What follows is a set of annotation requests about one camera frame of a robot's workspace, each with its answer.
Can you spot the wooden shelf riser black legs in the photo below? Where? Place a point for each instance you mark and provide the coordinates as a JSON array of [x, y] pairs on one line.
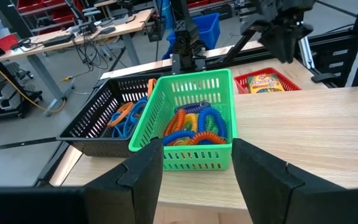
[[291, 130]]

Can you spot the blue barrel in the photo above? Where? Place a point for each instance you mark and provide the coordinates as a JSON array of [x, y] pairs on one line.
[[166, 12]]

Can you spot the black keyboard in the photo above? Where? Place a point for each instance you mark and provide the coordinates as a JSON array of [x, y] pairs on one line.
[[57, 40]]

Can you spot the green plastic basket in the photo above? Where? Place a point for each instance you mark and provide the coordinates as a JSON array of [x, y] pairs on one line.
[[154, 124]]

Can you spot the red plastic basket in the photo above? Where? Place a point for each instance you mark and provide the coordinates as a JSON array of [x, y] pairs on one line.
[[239, 84]]

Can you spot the blue rubber band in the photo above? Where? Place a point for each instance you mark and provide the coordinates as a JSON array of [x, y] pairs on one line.
[[117, 130], [128, 124], [138, 107]]

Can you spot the orange coil wristband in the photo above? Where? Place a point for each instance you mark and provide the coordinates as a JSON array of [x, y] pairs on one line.
[[179, 119], [207, 136]]

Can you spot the blue floor bin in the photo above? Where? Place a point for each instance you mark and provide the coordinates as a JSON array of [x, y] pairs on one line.
[[208, 28]]

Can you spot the yellow green crayon box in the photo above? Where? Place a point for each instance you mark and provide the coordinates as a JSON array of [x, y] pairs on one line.
[[266, 84]]

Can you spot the wooden top workbench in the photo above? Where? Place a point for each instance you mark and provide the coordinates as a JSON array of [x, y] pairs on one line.
[[126, 26]]

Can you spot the purple coil wristband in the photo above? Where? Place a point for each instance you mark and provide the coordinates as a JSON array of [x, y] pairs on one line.
[[194, 107]]

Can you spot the black plastic basket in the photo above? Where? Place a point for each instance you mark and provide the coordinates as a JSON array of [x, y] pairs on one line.
[[85, 124]]

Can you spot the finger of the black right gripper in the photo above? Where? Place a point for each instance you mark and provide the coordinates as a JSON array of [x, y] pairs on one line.
[[275, 45], [292, 43]]

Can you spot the silver aluminium post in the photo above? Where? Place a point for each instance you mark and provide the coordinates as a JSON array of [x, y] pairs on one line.
[[304, 53]]

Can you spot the red bin shelving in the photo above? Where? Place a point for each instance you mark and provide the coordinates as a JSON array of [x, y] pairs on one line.
[[42, 9]]

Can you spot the grey parts bin cart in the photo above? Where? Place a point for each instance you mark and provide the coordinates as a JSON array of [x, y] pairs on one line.
[[5, 90]]

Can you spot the blue coil wristband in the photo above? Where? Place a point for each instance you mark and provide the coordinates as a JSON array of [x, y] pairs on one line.
[[217, 119], [176, 136]]

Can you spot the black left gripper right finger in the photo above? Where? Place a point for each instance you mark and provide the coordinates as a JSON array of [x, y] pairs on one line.
[[291, 205]]

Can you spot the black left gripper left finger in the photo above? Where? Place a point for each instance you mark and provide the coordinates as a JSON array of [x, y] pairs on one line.
[[73, 205]]

